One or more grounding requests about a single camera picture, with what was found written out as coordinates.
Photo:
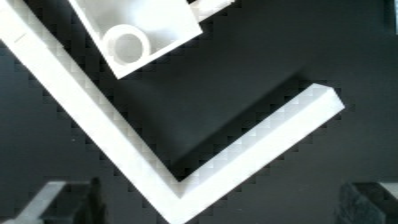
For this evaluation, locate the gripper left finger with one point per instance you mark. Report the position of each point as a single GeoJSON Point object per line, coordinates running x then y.
{"type": "Point", "coordinates": [66, 204]}

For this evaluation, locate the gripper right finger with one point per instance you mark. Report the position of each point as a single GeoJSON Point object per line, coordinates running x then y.
{"type": "Point", "coordinates": [368, 204]}

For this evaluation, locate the white chair seat part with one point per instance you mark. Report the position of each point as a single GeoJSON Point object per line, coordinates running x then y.
{"type": "Point", "coordinates": [141, 27]}

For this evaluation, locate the white U-shaped fence frame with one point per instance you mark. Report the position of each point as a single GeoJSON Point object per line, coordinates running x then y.
{"type": "Point", "coordinates": [178, 196]}

